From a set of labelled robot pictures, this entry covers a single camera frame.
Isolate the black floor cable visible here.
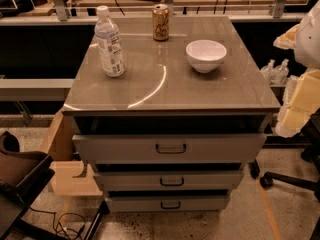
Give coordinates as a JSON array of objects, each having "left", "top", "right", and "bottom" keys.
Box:
[{"left": 28, "top": 206, "right": 88, "bottom": 240}]

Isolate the small clear bottle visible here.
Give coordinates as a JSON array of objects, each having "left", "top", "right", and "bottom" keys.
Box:
[
  {"left": 260, "top": 59, "right": 274, "bottom": 84},
  {"left": 271, "top": 59, "right": 289, "bottom": 84}
]

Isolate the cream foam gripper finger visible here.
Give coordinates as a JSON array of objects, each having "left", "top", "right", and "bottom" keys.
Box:
[{"left": 273, "top": 24, "right": 320, "bottom": 138}]

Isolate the small clear bottle right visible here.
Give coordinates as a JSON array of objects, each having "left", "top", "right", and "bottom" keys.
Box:
[{"left": 271, "top": 59, "right": 289, "bottom": 84}]

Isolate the grey drawer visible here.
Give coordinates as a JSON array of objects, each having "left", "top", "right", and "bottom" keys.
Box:
[
  {"left": 105, "top": 195, "right": 230, "bottom": 213},
  {"left": 94, "top": 170, "right": 244, "bottom": 192},
  {"left": 73, "top": 133, "right": 266, "bottom": 164}
]

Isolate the grey drawer cabinet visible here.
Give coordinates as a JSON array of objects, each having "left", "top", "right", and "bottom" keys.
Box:
[{"left": 63, "top": 16, "right": 279, "bottom": 199}]

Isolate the top grey drawer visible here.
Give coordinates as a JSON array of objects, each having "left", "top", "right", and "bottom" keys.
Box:
[{"left": 73, "top": 133, "right": 266, "bottom": 164}]

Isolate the black chair wheel base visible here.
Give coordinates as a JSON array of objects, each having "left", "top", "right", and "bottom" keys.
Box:
[{"left": 249, "top": 113, "right": 320, "bottom": 240}]

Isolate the bottom grey drawer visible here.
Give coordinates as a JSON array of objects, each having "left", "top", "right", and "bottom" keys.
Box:
[{"left": 105, "top": 195, "right": 230, "bottom": 213}]

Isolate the brown office chair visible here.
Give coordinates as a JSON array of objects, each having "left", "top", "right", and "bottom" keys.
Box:
[{"left": 0, "top": 131, "right": 57, "bottom": 240}]

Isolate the small clear bottle left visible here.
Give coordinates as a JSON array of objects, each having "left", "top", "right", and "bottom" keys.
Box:
[{"left": 260, "top": 59, "right": 274, "bottom": 84}]

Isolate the clear plastic water bottle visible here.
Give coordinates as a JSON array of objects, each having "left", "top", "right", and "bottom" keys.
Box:
[{"left": 95, "top": 6, "right": 125, "bottom": 77}]

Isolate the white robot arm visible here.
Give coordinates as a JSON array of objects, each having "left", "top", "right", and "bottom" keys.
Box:
[{"left": 274, "top": 1, "right": 320, "bottom": 138}]

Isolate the cardboard box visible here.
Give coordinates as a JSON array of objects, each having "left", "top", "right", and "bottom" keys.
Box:
[{"left": 40, "top": 111, "right": 102, "bottom": 196}]

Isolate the gold soda can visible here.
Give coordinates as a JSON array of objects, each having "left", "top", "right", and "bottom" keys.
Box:
[{"left": 152, "top": 4, "right": 169, "bottom": 41}]

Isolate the white ceramic bowl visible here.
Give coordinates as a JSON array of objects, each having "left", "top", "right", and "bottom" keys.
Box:
[{"left": 186, "top": 40, "right": 227, "bottom": 73}]

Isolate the middle grey drawer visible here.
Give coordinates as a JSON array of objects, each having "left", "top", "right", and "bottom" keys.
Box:
[{"left": 94, "top": 170, "right": 244, "bottom": 192}]

